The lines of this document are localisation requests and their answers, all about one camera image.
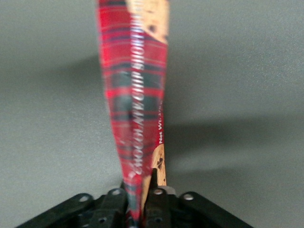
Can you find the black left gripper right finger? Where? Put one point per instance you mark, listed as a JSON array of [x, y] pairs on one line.
[[156, 204]]

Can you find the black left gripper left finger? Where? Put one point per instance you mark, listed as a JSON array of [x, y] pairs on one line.
[[111, 206]]

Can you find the red plaid cookie box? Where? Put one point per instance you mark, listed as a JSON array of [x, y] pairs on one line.
[[133, 95]]

